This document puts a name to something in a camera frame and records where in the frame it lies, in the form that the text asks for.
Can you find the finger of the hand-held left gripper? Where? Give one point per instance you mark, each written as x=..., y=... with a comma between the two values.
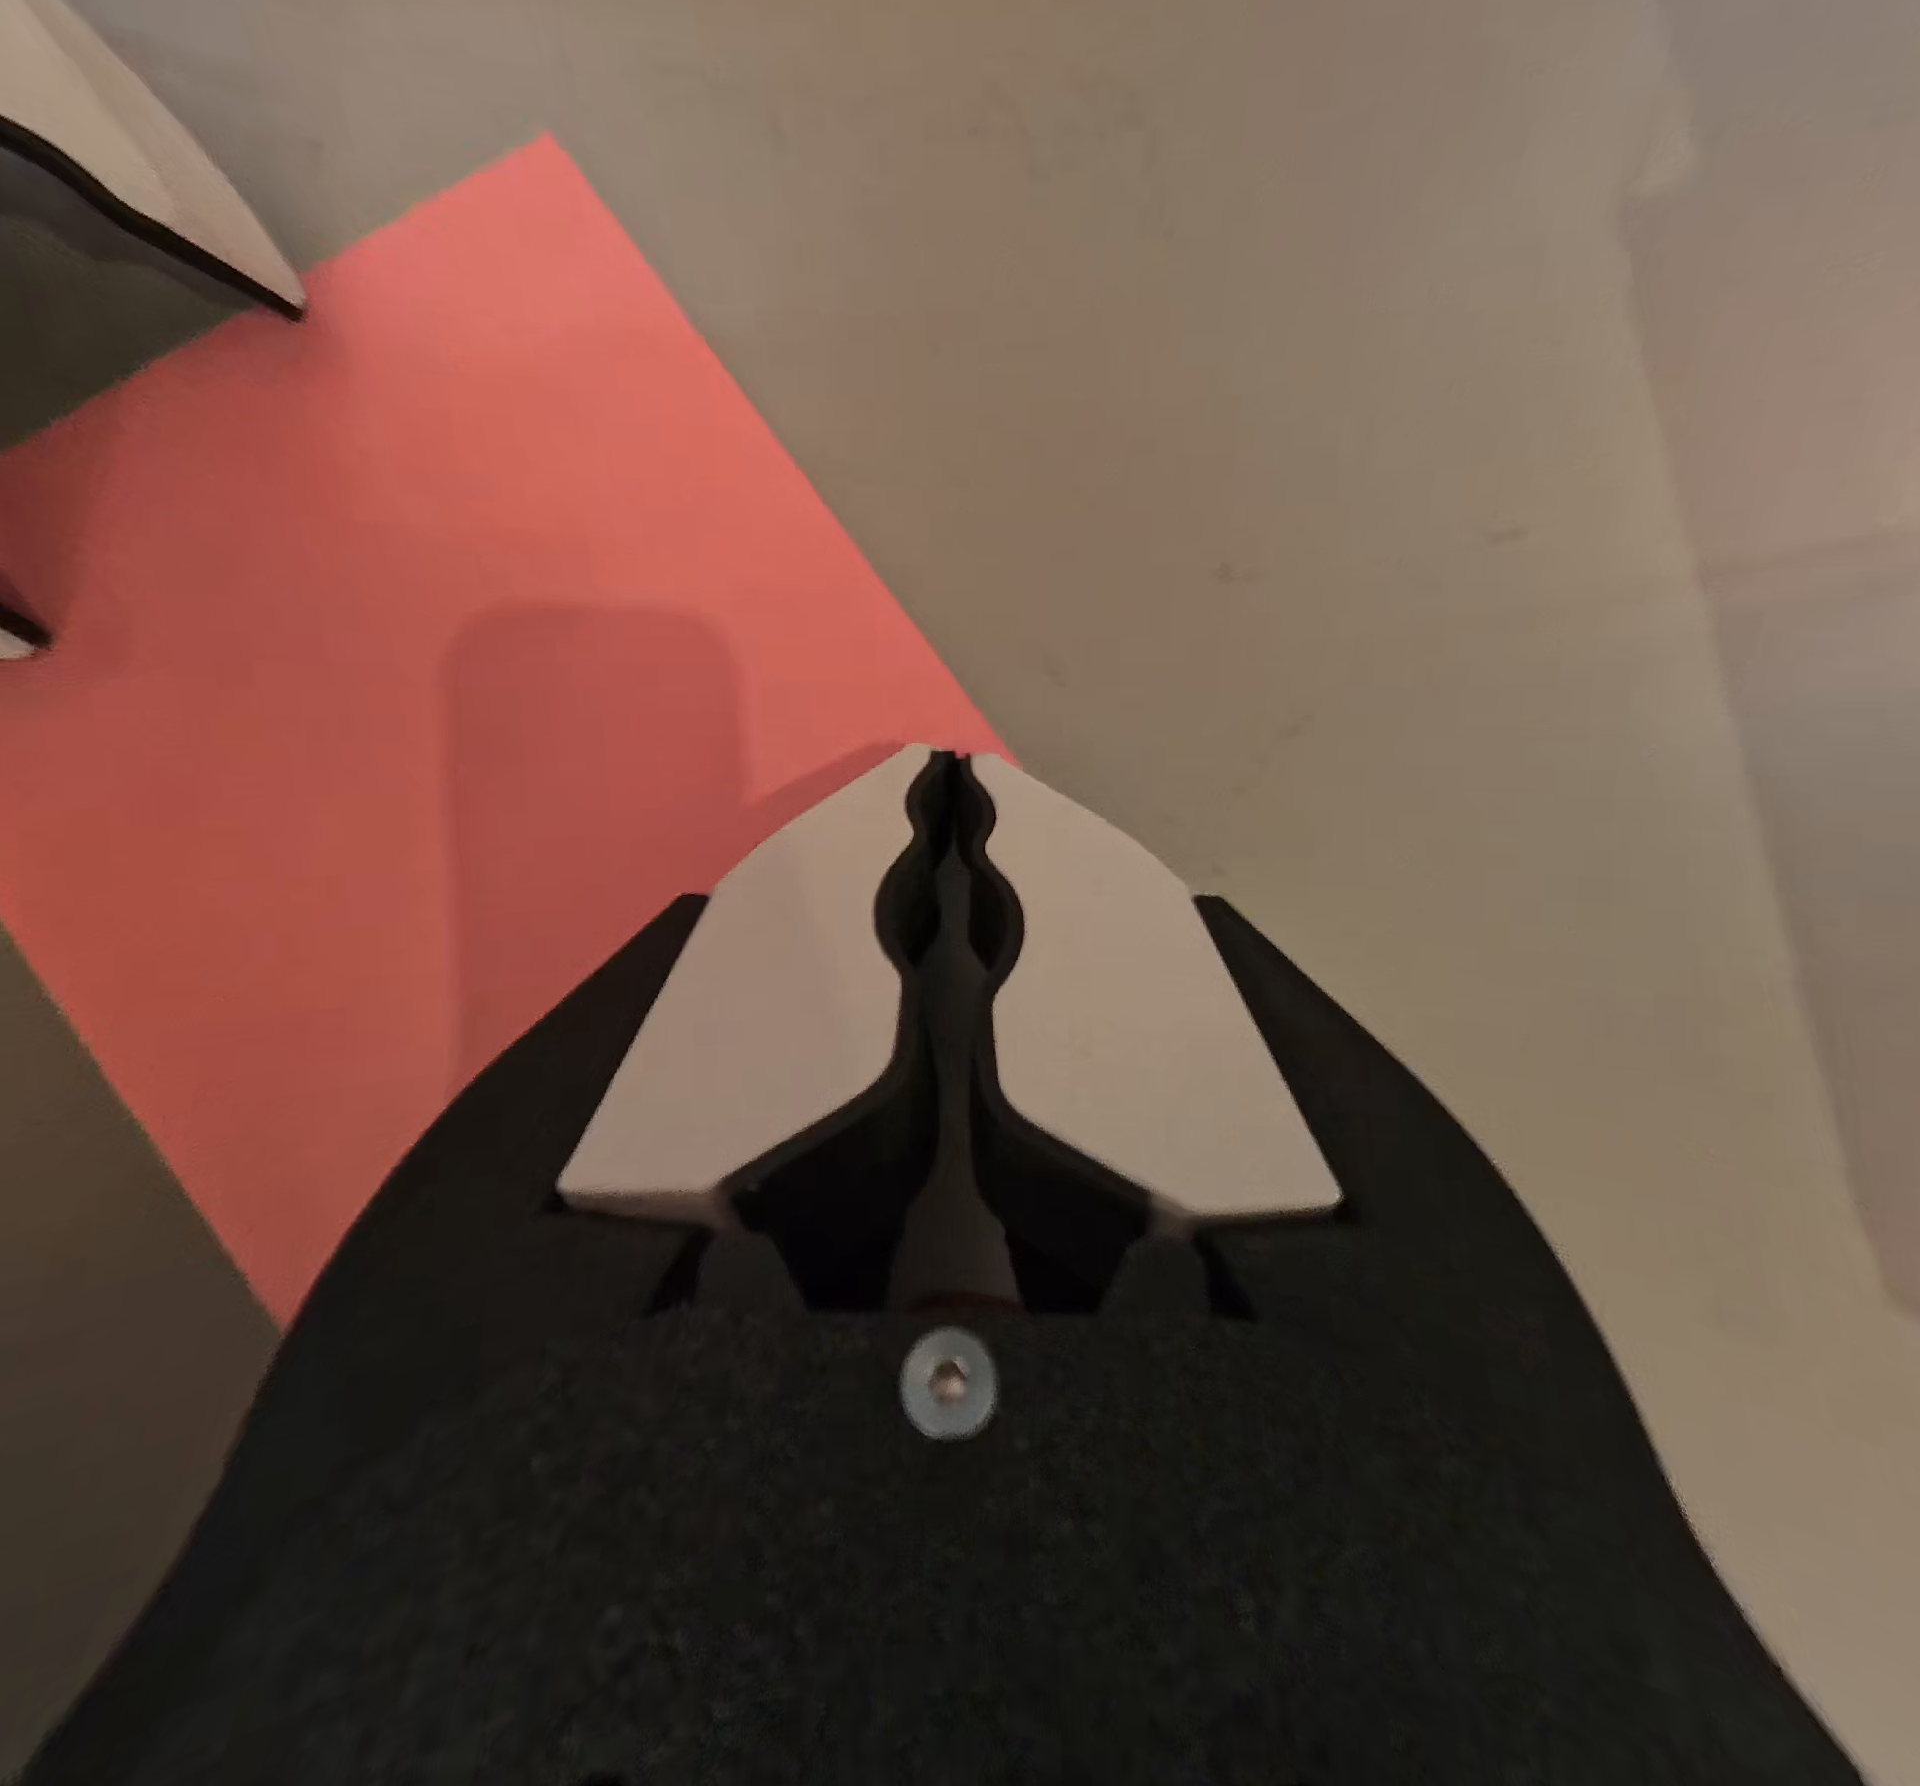
x=106, y=122
x=19, y=634

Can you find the pink origami paper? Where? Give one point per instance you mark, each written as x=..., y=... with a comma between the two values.
x=376, y=541

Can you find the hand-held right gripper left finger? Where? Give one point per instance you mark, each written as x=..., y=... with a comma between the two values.
x=750, y=1053

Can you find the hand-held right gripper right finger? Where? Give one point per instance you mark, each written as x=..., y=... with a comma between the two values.
x=1154, y=1053

